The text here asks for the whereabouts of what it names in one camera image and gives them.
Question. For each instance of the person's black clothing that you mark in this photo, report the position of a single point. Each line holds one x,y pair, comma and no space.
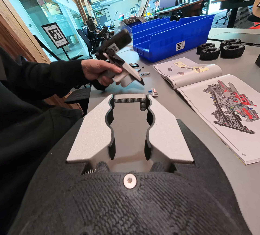
24,137

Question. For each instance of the small black toy part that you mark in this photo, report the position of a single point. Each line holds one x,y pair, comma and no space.
134,64

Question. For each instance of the person's left hand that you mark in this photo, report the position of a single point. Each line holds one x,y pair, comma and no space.
93,68

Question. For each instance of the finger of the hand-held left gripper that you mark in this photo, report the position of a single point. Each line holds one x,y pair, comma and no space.
133,72
125,79

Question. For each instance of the blue plastic bin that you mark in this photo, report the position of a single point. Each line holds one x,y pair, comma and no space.
162,42

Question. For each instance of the dark office desk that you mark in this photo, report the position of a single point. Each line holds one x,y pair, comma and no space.
233,0

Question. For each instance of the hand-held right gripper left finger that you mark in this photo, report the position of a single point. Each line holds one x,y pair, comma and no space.
91,133

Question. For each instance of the black office chair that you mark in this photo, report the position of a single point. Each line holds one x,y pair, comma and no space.
87,42

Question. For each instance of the grey desk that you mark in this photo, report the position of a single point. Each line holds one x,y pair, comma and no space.
130,127

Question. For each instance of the person's left forearm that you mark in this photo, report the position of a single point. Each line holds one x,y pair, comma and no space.
61,76

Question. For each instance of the black toy set box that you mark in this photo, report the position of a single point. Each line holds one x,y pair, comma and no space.
258,60

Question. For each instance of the grey L-shaped toy beam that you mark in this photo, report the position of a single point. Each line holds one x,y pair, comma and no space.
130,98

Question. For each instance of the black toy tire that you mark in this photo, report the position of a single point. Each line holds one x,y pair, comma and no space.
210,54
205,47
233,51
230,42

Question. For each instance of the small white toy axle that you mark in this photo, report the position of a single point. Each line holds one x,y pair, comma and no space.
144,73

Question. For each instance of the open instruction booklet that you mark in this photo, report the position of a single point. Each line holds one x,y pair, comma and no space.
193,71

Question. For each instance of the marker sign on stand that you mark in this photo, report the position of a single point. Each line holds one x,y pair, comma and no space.
55,35

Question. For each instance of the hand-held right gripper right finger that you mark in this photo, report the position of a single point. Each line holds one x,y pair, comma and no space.
168,135

